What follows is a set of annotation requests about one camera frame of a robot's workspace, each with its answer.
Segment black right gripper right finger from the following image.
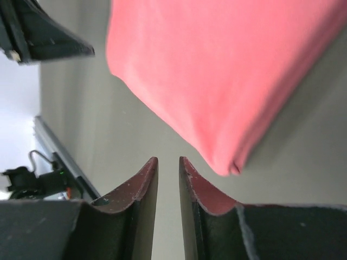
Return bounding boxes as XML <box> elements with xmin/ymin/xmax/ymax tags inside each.
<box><xmin>179</xmin><ymin>157</ymin><xmax>346</xmax><ymax>259</ymax></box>

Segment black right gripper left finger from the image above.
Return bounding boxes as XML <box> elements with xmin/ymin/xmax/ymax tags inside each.
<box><xmin>1</xmin><ymin>157</ymin><xmax>158</xmax><ymax>260</ymax></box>

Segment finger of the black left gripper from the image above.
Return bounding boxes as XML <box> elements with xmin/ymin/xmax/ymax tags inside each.
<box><xmin>1</xmin><ymin>0</ymin><xmax>95</xmax><ymax>64</ymax></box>

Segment coral red t shirt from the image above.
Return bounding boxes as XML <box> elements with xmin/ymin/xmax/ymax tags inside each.
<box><xmin>106</xmin><ymin>1</ymin><xmax>346</xmax><ymax>176</ymax></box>

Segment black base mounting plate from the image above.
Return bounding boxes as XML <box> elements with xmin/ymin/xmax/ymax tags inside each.
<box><xmin>1</xmin><ymin>150</ymin><xmax>84</xmax><ymax>200</ymax></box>

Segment aluminium extrusion rail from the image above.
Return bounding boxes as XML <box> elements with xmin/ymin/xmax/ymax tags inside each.
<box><xmin>34</xmin><ymin>116</ymin><xmax>100</xmax><ymax>203</ymax></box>

